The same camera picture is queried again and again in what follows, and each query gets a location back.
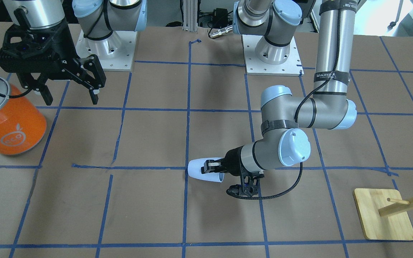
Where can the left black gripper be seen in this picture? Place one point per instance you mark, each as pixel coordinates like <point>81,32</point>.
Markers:
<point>232,159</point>

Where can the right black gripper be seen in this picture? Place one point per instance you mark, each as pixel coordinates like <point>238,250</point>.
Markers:
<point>64,51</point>

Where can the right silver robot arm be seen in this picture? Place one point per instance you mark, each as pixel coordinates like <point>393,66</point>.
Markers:
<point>98,18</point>

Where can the large orange can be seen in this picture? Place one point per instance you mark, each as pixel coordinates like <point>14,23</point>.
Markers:
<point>22,125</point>

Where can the wooden mug stand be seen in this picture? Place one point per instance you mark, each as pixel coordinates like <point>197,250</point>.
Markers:
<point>383,214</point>

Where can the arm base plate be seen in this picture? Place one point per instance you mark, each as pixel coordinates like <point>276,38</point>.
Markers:
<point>262,58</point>
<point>115,53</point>

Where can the silver cable connector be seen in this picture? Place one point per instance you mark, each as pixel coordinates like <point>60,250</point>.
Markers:
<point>221,32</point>

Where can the aluminium frame post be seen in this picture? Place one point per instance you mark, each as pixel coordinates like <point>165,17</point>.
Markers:
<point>189,11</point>

